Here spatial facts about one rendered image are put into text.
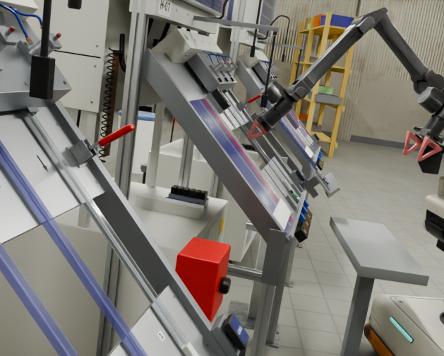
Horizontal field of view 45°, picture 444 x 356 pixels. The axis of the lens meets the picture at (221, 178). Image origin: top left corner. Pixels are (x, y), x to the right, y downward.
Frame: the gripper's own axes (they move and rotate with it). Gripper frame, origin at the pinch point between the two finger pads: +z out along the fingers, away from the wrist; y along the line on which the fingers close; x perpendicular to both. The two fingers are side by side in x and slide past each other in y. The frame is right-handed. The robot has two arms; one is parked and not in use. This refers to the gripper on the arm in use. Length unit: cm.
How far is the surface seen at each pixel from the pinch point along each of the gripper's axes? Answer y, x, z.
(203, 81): 16.6, -25.2, -4.0
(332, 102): -602, 35, 3
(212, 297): 93, 23, 11
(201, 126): 49, -11, -1
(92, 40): 48, -53, 7
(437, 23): -889, 63, -214
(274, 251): 54, 31, 6
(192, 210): 15.5, 6.3, 32.0
